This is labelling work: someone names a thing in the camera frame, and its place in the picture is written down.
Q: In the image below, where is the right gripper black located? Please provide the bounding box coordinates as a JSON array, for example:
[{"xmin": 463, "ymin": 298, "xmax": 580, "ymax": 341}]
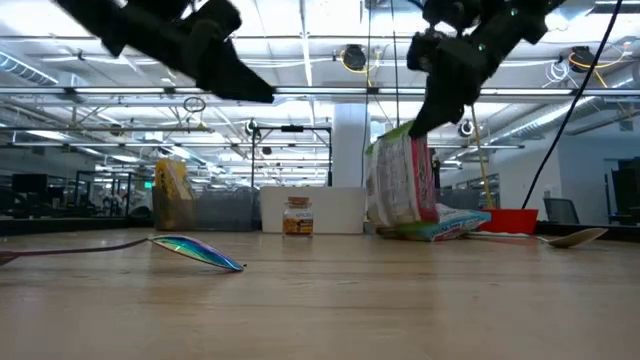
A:
[{"xmin": 407, "ymin": 32, "xmax": 489, "ymax": 139}]

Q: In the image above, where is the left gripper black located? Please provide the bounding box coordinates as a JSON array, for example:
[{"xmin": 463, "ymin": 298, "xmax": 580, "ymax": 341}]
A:
[{"xmin": 149, "ymin": 0, "xmax": 275, "ymax": 105}]

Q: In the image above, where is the pink green ramen packet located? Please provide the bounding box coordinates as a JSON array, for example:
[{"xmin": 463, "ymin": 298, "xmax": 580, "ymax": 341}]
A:
[{"xmin": 364, "ymin": 121, "xmax": 441, "ymax": 231}]

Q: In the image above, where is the yellow Maruchan ramen packet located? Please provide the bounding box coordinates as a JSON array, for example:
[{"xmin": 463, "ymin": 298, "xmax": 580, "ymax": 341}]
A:
[{"xmin": 153, "ymin": 158, "xmax": 196, "ymax": 231}]

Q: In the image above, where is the small cork-stopper glass jar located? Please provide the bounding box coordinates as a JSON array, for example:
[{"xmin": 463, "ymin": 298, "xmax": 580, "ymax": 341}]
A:
[{"xmin": 282, "ymin": 196, "xmax": 315, "ymax": 238}]

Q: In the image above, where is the blue ramen packet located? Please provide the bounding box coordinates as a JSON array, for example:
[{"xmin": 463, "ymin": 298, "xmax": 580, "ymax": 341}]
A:
[{"xmin": 377, "ymin": 203, "xmax": 491, "ymax": 243}]

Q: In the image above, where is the red plastic bowl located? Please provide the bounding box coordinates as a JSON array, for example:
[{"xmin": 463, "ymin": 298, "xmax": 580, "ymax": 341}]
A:
[{"xmin": 477, "ymin": 208, "xmax": 540, "ymax": 236}]

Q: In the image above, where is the white plastic bin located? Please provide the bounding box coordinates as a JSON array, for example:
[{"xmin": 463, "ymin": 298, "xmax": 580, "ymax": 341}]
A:
[{"xmin": 259, "ymin": 186, "xmax": 368, "ymax": 235}]

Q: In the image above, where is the grey office chair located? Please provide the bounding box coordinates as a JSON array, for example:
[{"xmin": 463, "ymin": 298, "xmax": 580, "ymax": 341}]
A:
[{"xmin": 543, "ymin": 197, "xmax": 581, "ymax": 225}]

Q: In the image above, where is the iridescent rainbow spoon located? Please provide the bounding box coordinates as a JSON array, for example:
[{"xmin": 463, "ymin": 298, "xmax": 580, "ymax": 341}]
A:
[{"xmin": 0, "ymin": 233, "xmax": 246, "ymax": 274}]

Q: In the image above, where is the silver metal spoon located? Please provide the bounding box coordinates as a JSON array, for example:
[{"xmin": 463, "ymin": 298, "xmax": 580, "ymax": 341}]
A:
[{"xmin": 462, "ymin": 227, "xmax": 609, "ymax": 250}]

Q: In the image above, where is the yellow cable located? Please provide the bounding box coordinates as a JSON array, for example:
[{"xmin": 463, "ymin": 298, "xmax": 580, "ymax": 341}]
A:
[{"xmin": 469, "ymin": 104, "xmax": 495, "ymax": 210}]

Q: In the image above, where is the black ceiling cable reel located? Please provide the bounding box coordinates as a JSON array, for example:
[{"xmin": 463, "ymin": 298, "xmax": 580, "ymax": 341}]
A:
[{"xmin": 342, "ymin": 44, "xmax": 368, "ymax": 72}]

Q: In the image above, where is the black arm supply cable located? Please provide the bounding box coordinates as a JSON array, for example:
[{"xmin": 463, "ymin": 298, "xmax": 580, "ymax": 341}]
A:
[{"xmin": 521, "ymin": 0, "xmax": 624, "ymax": 210}]

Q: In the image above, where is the black aluminium table frame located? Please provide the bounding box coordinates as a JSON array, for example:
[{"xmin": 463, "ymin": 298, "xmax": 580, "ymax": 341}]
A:
[{"xmin": 0, "ymin": 217, "xmax": 640, "ymax": 239}]

